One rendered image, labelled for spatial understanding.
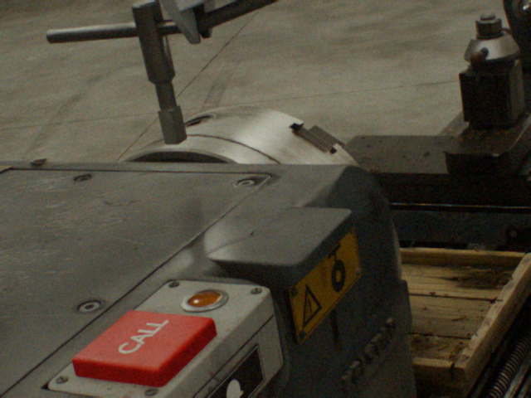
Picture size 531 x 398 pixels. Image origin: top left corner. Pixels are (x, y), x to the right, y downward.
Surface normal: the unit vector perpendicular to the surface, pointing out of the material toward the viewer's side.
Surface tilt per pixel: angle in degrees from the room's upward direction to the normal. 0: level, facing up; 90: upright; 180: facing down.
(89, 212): 0
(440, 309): 0
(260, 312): 90
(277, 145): 29
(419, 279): 0
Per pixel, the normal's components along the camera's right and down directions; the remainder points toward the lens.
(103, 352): -0.17, -0.92
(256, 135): 0.14, -0.85
